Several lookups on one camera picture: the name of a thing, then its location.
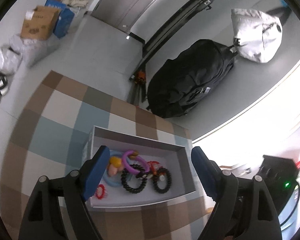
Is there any grey plastic parcel bag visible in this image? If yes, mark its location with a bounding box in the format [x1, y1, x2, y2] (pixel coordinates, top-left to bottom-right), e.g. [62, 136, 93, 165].
[9, 34, 60, 68]

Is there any grey door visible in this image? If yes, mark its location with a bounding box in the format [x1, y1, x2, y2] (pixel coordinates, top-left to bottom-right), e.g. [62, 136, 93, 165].
[91, 0, 155, 33]

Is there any black camera box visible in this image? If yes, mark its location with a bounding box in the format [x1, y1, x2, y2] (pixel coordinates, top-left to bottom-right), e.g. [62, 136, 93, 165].
[257, 155, 299, 215]

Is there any white plastic parcel bag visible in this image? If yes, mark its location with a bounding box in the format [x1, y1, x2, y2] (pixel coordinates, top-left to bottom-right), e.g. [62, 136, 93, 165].
[0, 44, 22, 76]

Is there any black cartoon character charm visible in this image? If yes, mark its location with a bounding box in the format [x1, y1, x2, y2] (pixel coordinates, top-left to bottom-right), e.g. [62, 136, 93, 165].
[135, 168, 158, 179]

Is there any blue cardboard box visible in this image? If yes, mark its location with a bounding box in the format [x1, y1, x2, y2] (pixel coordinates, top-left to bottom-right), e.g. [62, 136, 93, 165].
[45, 0, 75, 38]

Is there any purple ring bracelet with charm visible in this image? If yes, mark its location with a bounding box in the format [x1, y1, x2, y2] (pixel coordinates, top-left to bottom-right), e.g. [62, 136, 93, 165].
[121, 149, 150, 176]

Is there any blue ring with yellow charm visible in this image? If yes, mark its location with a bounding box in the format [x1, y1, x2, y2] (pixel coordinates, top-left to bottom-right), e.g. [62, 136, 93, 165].
[101, 151, 131, 188]

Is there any checkered table cloth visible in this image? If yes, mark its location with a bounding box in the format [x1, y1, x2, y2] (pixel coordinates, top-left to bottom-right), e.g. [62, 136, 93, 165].
[0, 71, 206, 239]

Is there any black coat rack stand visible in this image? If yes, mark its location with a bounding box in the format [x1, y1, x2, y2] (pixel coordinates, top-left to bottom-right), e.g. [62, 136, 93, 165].
[129, 0, 215, 80]

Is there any black spiral hair tie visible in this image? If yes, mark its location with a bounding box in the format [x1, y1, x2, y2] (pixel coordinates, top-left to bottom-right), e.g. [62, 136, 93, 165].
[120, 164, 150, 195]
[151, 167, 172, 194]

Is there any black backpack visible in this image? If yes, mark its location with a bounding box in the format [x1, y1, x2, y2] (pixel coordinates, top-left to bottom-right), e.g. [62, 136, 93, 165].
[147, 39, 237, 119]

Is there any brown cardboard box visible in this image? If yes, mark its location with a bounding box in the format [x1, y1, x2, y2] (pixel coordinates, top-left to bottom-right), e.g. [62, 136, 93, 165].
[20, 5, 60, 41]

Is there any white grey hanging bag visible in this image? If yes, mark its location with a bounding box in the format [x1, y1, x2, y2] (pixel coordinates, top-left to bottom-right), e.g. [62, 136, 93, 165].
[231, 6, 292, 63]

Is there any red hair clip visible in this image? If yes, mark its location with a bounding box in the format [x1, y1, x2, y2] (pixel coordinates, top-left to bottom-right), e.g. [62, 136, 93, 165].
[95, 184, 107, 200]

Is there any cream tote bag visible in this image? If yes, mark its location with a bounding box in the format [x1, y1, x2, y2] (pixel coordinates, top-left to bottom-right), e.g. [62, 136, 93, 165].
[62, 0, 89, 8]

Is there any grey rectangular storage box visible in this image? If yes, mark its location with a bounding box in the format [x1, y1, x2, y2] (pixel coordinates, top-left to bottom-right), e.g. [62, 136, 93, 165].
[83, 126, 196, 209]

